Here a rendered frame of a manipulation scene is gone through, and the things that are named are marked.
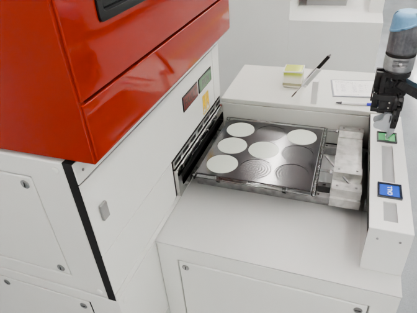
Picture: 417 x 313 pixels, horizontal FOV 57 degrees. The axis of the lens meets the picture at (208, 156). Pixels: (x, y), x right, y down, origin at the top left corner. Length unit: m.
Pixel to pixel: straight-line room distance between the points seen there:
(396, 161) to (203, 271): 0.62
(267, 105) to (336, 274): 0.67
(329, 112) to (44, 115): 0.99
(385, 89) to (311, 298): 0.60
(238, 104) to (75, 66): 0.92
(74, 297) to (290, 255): 0.56
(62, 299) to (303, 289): 0.62
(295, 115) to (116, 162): 0.78
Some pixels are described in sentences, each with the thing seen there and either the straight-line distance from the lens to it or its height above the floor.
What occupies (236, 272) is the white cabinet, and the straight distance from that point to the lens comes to 1.06.
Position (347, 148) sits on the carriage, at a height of 0.88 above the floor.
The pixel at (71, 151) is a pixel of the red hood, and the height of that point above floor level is 1.25.
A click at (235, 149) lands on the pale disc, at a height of 0.90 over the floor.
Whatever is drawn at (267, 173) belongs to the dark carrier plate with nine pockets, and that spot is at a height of 0.90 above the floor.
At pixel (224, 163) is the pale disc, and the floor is 0.90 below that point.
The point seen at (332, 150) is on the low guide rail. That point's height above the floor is 0.84.
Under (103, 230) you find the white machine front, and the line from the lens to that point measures 0.85.
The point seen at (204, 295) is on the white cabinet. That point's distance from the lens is 1.19.
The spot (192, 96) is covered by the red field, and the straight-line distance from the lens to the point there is 1.18.
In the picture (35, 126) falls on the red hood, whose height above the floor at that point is 1.29.
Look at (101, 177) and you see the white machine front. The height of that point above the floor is 1.15.
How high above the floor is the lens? 1.60
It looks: 34 degrees down
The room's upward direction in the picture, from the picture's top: 5 degrees counter-clockwise
